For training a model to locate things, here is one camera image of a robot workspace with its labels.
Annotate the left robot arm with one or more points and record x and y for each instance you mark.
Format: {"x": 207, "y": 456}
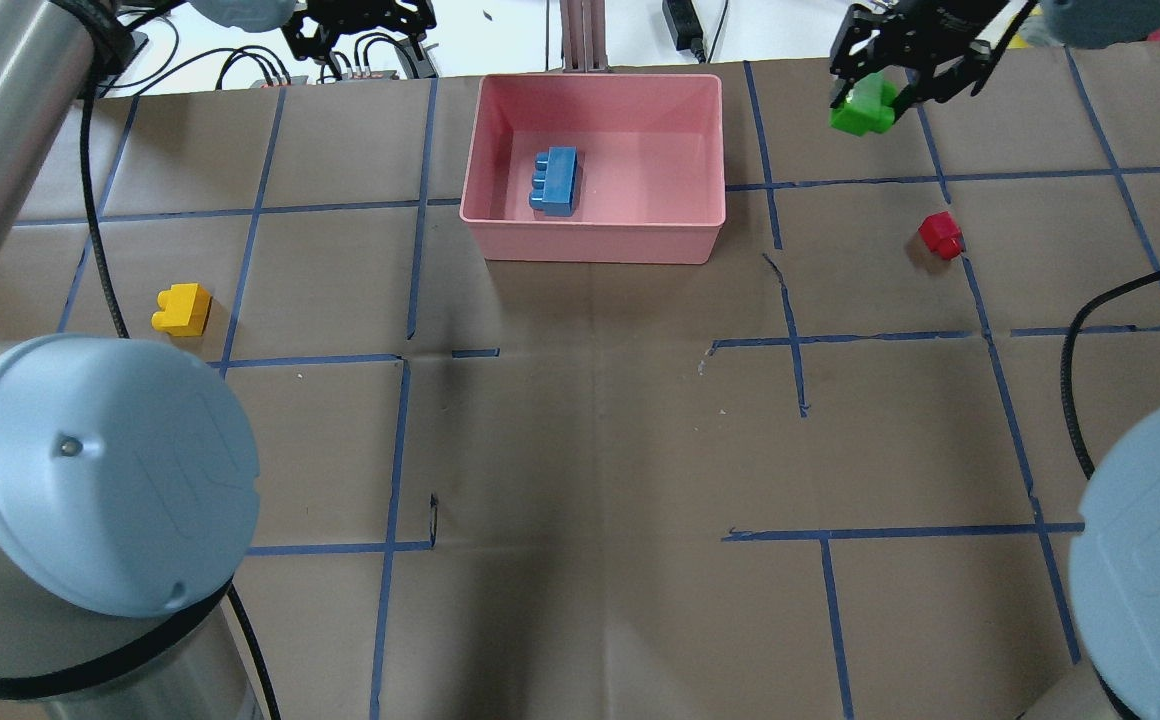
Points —
{"x": 128, "y": 467}

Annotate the aluminium frame post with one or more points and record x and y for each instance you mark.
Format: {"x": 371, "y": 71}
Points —
{"x": 584, "y": 46}

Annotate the red toy block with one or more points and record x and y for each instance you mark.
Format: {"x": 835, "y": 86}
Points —
{"x": 942, "y": 235}

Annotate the black power adapter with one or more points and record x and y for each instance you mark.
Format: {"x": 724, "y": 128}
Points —
{"x": 683, "y": 23}

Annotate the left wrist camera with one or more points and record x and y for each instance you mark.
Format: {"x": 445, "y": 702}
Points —
{"x": 314, "y": 28}

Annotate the black usb hub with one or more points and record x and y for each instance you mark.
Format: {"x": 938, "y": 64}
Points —
{"x": 414, "y": 59}

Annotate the green toy block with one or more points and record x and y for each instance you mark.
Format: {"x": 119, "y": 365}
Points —
{"x": 868, "y": 108}

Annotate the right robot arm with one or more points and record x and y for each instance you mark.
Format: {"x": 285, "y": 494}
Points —
{"x": 1114, "y": 565}

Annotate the yellow toy block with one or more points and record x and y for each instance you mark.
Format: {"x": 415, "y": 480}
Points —
{"x": 183, "y": 310}

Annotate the blue toy block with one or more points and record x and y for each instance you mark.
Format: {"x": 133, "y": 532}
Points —
{"x": 553, "y": 186}

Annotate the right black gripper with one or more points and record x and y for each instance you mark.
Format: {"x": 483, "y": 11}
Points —
{"x": 925, "y": 35}

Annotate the pink plastic box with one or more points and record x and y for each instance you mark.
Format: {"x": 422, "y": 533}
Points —
{"x": 650, "y": 169}

